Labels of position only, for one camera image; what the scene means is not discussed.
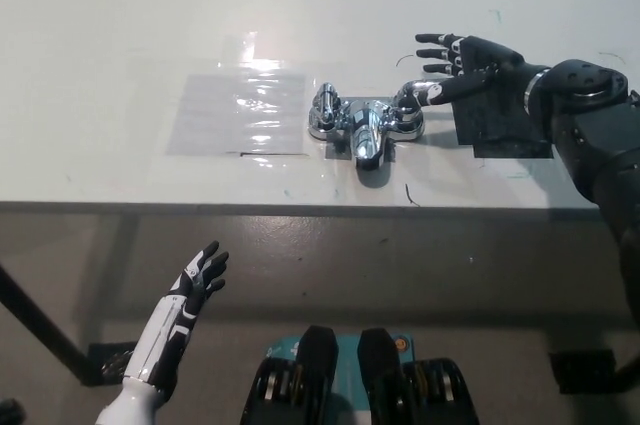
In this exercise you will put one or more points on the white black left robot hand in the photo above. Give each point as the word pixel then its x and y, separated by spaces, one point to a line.
pixel 190 290

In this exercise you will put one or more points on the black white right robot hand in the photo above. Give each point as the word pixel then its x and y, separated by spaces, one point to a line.
pixel 480 62

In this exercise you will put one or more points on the chrome faucet body with spout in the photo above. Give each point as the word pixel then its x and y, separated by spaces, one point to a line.
pixel 369 137

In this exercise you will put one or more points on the black tape patch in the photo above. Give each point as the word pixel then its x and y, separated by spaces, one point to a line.
pixel 500 125

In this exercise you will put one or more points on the black floor tape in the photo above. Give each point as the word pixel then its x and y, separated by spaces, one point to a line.
pixel 107 362
pixel 580 372

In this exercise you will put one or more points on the black table leg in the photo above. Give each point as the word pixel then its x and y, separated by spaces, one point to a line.
pixel 45 325

